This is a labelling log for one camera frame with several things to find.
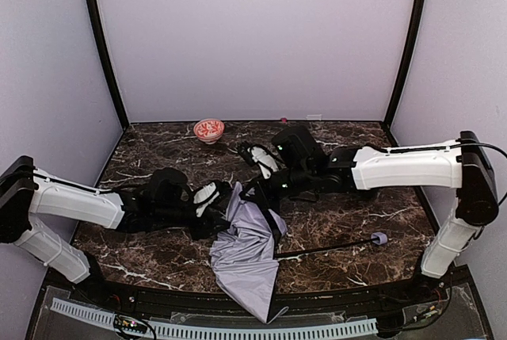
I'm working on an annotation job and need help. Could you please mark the red patterned ceramic bowl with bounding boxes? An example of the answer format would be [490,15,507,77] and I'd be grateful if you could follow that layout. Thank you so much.
[193,119,225,144]

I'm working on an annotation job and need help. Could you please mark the white slotted cable duct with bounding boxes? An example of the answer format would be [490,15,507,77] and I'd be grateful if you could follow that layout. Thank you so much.
[50,298,378,339]

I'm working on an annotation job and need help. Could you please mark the right black corner post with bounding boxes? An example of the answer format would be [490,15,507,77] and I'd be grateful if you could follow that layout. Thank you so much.
[383,0,425,131]

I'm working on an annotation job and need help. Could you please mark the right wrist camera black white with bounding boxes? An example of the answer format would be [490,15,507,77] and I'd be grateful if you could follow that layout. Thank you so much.
[237,142,280,179]

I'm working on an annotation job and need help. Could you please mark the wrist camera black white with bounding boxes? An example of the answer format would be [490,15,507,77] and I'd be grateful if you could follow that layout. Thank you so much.
[237,142,280,179]
[193,181,231,217]

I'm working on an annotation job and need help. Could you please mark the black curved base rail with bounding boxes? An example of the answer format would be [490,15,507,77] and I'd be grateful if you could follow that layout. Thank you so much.
[45,266,471,323]

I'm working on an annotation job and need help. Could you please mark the small circuit board with wires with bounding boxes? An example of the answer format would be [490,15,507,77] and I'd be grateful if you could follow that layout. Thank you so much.
[112,314,157,340]

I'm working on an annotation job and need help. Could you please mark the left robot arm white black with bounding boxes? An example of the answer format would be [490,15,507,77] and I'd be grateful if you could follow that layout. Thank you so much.
[1,155,231,285]

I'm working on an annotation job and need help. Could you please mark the left black corner post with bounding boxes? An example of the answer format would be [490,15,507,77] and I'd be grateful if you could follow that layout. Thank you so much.
[86,0,130,131]

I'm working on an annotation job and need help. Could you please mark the lavender folding umbrella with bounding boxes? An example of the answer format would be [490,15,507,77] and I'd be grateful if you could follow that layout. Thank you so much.
[208,181,388,324]

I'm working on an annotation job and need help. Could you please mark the black corner post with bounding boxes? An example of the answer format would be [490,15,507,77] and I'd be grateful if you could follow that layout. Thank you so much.
[383,0,425,131]
[86,0,130,131]

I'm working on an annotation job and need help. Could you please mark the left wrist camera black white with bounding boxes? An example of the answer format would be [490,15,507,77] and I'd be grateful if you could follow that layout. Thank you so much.
[193,181,231,217]

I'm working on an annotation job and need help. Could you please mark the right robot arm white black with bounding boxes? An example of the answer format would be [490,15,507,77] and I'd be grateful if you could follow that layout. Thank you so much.
[238,126,505,279]

